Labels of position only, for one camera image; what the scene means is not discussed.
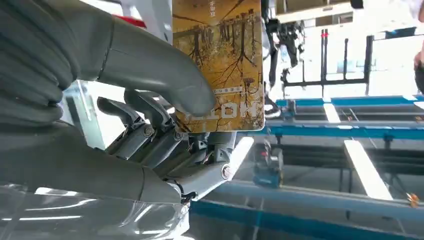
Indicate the small orange clip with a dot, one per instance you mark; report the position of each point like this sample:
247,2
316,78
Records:
413,200

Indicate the blue framed table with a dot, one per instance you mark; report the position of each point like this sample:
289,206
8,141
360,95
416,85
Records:
348,114

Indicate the clear plastic plate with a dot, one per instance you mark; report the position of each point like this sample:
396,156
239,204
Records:
82,112

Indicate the blue frame beam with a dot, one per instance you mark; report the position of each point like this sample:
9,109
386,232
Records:
298,212

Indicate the ribbed grey right arm sleeve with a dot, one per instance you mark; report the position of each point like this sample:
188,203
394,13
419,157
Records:
33,56

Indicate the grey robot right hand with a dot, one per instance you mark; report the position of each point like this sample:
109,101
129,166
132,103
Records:
145,66

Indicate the black metal rack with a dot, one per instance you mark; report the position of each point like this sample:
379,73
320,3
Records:
324,63

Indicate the white post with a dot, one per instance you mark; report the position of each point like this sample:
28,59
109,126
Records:
152,16

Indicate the white board strip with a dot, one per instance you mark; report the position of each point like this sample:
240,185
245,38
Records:
366,169

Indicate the red part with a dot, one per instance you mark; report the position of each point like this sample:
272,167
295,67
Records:
130,20

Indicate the black hanging robot equipment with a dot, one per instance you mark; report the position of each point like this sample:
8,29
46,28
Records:
285,39

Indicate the person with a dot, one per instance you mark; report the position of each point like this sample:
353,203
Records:
420,69

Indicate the blue device on frame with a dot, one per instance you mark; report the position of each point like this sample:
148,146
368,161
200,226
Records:
269,165

